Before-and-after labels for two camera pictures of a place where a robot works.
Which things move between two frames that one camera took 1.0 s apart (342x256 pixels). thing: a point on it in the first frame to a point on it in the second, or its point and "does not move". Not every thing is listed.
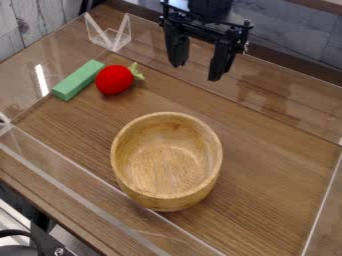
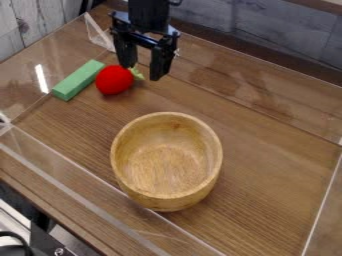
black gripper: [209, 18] to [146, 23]
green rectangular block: [77, 80] does not move
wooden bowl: [166, 156] does not move
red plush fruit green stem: [115, 78] does not move
